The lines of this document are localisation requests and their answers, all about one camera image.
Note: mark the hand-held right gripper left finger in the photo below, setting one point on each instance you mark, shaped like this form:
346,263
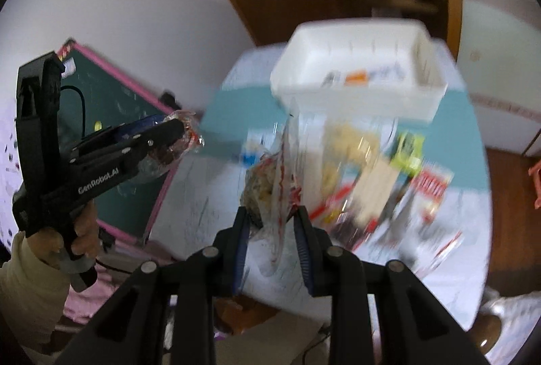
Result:
240,251

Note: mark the white plastic basket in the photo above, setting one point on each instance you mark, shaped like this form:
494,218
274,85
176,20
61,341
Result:
359,52

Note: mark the green chalkboard with pink frame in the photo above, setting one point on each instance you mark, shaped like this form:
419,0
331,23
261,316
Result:
110,94

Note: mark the person's left forearm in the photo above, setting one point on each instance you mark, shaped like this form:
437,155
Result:
29,293

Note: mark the yellow clear snack bag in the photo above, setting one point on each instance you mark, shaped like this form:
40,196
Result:
342,149

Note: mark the pink plastic stool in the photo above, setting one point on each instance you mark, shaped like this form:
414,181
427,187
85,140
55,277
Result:
536,183

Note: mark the clear red-printed snack bag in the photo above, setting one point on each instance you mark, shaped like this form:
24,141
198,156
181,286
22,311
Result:
270,183

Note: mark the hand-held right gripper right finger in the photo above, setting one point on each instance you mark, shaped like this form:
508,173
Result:
302,253

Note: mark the green snack packet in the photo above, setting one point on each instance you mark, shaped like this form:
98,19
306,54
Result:
408,153

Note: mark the clear red snack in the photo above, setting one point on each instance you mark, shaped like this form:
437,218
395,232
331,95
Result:
192,140

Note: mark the red snack packet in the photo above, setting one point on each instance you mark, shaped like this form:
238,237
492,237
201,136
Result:
433,189

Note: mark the orange snack packet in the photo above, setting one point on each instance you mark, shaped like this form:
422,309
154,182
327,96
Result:
356,77

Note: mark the person's left hand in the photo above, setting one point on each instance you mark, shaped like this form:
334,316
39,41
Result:
84,234

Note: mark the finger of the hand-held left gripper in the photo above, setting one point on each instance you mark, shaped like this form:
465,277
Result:
129,130
160,137

